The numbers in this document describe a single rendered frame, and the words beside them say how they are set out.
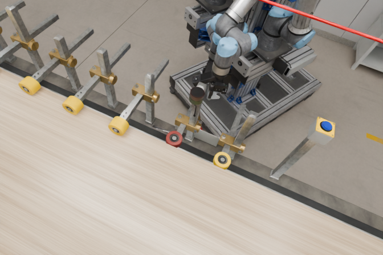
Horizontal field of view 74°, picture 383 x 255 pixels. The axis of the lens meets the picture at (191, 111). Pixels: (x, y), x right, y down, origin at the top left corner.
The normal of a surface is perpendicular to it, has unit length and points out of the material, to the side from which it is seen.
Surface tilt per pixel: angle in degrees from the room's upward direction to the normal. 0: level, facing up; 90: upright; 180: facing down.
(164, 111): 0
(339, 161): 0
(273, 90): 0
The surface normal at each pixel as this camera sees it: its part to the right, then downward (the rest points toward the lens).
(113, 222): 0.12, -0.57
